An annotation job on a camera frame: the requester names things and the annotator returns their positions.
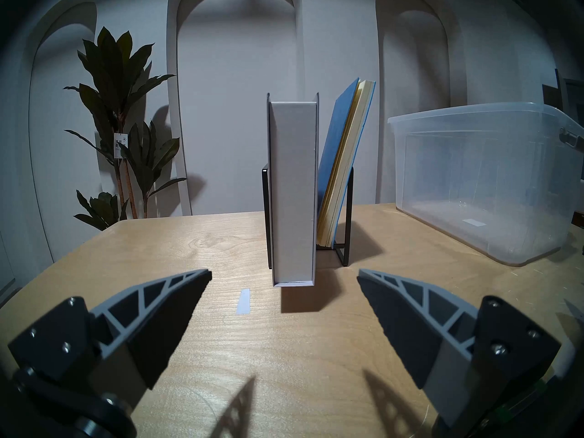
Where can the white plant tag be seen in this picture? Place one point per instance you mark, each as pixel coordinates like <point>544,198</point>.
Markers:
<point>120,146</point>

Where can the white table tape strip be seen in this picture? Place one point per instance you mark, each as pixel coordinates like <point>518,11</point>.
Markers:
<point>243,301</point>

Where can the grey black left gripper left finger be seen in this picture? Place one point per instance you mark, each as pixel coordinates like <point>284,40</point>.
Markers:
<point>137,314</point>

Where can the white label sticker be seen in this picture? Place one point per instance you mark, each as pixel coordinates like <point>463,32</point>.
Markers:
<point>474,222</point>

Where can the blue paperback book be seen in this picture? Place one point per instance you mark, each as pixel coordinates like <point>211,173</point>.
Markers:
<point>337,145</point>

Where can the dark green potted plant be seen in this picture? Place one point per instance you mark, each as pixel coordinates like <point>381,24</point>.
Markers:
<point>114,90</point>

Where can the white slipcased book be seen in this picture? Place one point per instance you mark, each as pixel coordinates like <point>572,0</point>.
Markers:
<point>294,190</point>

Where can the clear plastic storage box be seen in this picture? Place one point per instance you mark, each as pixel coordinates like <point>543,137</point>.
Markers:
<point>479,168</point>

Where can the grey black left gripper right finger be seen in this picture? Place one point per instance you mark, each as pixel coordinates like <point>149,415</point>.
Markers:
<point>419,323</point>

